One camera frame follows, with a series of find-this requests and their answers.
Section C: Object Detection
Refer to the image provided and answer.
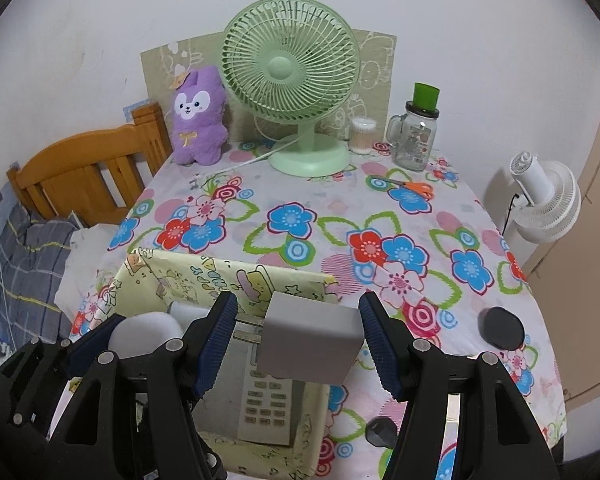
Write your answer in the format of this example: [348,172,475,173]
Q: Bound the wooden bed headboard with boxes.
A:
[6,101,173,223]

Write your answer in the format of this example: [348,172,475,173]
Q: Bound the white cloth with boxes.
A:
[55,222,131,311]

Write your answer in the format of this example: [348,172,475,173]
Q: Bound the glass mug jar green lid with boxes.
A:
[385,82,441,172]

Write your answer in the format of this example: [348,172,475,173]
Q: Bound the white fan power cable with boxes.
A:
[195,135,301,178]

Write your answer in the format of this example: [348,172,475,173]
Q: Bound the purple plush toy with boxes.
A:
[171,65,229,166]

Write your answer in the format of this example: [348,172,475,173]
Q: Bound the green desk fan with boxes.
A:
[221,0,362,177]

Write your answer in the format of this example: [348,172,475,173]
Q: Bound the white standing fan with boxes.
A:
[495,151,582,266]

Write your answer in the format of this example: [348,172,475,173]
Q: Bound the floral tablecloth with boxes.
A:
[67,137,568,480]

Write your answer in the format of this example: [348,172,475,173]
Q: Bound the white square charger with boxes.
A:
[232,291,365,380]

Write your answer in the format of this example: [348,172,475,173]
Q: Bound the yellow cartoon printed box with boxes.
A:
[87,249,340,478]

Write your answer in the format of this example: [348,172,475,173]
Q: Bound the small black key fob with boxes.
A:
[367,416,398,448]

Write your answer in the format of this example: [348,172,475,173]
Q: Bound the cotton swab container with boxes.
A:
[349,116,378,155]

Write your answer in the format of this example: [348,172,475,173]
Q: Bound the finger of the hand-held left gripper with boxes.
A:
[0,311,127,439]
[196,441,229,480]

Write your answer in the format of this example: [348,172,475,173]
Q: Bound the white remote control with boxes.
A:
[237,345,301,447]

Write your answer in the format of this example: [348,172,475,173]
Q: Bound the black round disc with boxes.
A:
[481,306,527,350]

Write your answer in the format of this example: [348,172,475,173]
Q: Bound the grey plaid bedding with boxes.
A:
[0,202,81,346]

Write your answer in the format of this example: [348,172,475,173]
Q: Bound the white oval device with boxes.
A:
[107,311,183,361]

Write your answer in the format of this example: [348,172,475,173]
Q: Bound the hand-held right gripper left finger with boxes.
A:
[44,290,241,480]

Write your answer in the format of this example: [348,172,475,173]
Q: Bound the orange handled scissors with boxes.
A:
[371,175,435,200]

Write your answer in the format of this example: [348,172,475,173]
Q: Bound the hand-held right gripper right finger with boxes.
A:
[356,290,562,480]

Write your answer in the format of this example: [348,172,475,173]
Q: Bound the beige cartoon printed wall panel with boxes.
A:
[140,30,398,146]

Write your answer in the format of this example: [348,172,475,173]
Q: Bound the white charger with port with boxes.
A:
[167,301,216,333]

